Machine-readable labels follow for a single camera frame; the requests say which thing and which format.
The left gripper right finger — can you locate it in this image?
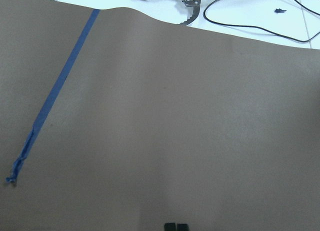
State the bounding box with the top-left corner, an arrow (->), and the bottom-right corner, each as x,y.
176,223 -> 189,231

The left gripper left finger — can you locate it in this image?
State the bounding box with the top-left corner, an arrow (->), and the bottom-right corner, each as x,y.
164,222 -> 176,231

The black desk cable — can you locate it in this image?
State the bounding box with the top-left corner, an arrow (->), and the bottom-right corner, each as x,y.
202,0 -> 320,44

